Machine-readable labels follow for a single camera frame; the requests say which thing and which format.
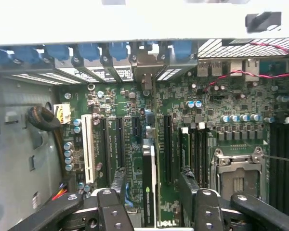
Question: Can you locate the socket locking lever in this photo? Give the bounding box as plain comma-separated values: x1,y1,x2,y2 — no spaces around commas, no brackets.
262,154,289,164

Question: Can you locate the green Dell motherboard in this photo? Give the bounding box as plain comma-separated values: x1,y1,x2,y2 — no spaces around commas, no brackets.
59,57,289,229

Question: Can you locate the grey power supply unit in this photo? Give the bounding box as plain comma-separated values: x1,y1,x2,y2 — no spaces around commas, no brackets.
0,74,64,217

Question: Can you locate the black open PC case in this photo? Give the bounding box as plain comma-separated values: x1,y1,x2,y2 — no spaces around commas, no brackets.
0,0,289,231

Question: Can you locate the coloured power wire bundle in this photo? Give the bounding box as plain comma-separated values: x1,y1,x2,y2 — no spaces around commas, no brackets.
52,182,68,202

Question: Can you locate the red and black twisted wire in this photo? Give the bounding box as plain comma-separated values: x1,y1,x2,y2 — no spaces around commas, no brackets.
203,42,289,93

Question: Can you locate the CPU socket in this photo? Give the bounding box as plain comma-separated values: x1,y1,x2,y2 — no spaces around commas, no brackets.
210,146,268,203

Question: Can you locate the installed green RAM stick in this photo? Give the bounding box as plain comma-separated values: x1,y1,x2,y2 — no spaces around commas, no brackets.
179,127,192,169

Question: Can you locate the white expansion slot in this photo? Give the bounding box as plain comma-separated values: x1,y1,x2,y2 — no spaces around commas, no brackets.
81,114,97,184

